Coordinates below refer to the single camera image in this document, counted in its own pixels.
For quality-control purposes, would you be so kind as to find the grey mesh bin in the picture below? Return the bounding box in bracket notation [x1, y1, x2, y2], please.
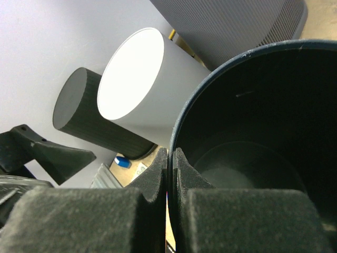
[151, 0, 308, 71]

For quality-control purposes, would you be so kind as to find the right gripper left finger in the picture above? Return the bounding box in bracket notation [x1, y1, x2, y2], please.
[1, 148, 167, 252]

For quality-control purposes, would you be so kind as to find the aluminium rail frame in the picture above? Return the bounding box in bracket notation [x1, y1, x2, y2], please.
[90, 163, 123, 189]

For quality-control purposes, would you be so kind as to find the blue small box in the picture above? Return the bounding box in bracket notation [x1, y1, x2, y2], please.
[114, 156, 132, 169]

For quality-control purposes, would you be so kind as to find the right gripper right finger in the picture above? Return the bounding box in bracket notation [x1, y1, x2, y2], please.
[172, 148, 333, 252]

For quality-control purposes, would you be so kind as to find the black smooth round bin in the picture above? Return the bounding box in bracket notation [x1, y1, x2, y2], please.
[167, 40, 336, 252]

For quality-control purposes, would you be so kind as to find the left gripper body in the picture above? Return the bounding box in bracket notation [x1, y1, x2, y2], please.
[1, 166, 54, 229]

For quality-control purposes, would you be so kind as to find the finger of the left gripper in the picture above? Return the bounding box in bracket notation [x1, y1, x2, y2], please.
[1, 124, 96, 185]

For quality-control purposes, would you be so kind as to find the black ribbed bin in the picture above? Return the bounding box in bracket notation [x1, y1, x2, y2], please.
[52, 67, 157, 160]

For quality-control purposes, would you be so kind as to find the white printed card package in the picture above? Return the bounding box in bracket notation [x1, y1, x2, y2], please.
[132, 162, 148, 181]

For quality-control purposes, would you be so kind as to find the light grey round bin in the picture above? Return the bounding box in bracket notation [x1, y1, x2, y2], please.
[97, 27, 210, 148]

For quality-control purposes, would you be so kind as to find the yellow edged whiteboard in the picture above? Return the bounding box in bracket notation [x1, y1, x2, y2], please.
[168, 29, 205, 67]

